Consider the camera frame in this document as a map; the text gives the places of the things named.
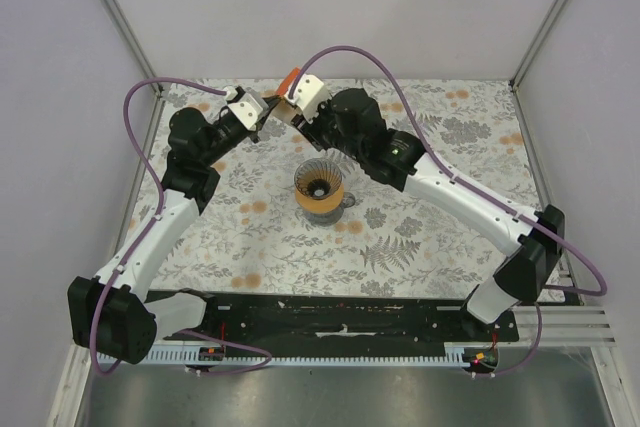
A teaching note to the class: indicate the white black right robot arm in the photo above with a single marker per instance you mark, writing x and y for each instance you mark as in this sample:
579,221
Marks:
351,122

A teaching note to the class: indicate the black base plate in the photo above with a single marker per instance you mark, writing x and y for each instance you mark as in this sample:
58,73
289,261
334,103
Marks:
248,318

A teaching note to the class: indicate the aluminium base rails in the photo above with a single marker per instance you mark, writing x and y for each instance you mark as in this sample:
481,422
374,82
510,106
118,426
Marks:
554,325

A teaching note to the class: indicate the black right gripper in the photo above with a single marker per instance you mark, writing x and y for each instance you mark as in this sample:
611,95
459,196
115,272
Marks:
311,131

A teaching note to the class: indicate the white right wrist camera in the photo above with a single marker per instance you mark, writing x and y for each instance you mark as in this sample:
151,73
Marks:
307,96

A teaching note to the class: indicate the orange coffee filter box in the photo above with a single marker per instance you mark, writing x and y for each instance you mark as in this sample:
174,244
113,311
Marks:
284,110

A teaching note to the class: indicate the grey ribbed glass dripper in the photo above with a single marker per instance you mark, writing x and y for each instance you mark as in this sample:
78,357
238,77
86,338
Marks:
318,177

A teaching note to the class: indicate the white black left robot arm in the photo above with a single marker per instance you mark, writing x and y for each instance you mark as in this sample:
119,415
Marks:
110,313

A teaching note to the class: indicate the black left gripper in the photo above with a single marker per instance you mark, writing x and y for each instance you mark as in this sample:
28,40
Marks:
254,134

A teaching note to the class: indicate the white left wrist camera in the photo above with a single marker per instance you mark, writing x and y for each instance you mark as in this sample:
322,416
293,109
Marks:
247,106

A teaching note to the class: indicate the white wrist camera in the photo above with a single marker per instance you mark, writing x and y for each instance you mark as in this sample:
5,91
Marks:
247,106
307,96

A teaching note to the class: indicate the aluminium frame post right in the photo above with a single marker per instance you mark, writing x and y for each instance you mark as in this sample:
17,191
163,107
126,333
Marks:
547,25

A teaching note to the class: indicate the aluminium frame post left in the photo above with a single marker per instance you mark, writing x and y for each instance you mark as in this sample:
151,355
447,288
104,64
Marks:
128,36

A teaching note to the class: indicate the round wooden dripper stand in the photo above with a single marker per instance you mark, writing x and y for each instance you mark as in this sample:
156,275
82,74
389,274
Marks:
320,205

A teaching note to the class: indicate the grey glass carafe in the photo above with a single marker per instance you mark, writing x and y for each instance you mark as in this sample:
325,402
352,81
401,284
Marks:
333,216

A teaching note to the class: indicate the light blue cable duct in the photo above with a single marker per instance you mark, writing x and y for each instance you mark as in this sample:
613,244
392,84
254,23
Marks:
321,351

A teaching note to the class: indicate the aluminium frame post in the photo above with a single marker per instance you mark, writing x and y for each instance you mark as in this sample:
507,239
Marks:
128,36
547,25

